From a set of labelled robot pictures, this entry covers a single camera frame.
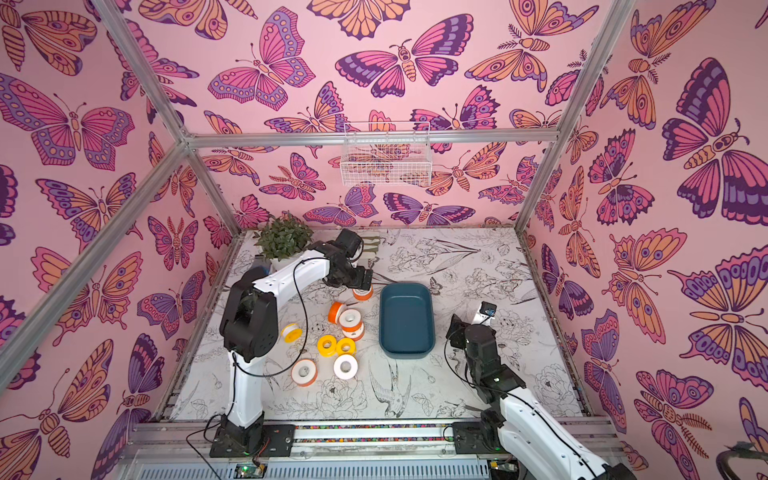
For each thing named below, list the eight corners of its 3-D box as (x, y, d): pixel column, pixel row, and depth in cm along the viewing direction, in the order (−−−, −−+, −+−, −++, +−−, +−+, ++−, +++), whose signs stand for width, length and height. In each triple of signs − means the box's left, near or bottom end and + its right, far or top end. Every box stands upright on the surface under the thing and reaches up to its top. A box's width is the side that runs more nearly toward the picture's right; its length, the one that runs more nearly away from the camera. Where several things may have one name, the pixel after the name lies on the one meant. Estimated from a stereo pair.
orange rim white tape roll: (290, 386, 84) (288, 383, 82) (295, 362, 89) (293, 358, 87) (316, 386, 84) (314, 383, 82) (319, 361, 89) (318, 358, 87)
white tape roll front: (333, 379, 85) (332, 375, 82) (336, 358, 88) (334, 354, 86) (357, 379, 84) (356, 375, 82) (358, 358, 88) (357, 354, 86)
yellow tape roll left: (317, 357, 90) (315, 354, 88) (320, 338, 94) (318, 334, 92) (334, 357, 90) (333, 354, 88) (337, 338, 94) (335, 334, 91)
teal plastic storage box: (378, 358, 89) (378, 350, 84) (380, 292, 104) (379, 282, 99) (436, 358, 89) (438, 350, 84) (429, 292, 104) (431, 282, 99)
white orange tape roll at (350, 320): (339, 335, 94) (337, 327, 90) (341, 316, 98) (339, 308, 94) (361, 335, 94) (359, 327, 90) (362, 316, 98) (361, 308, 94)
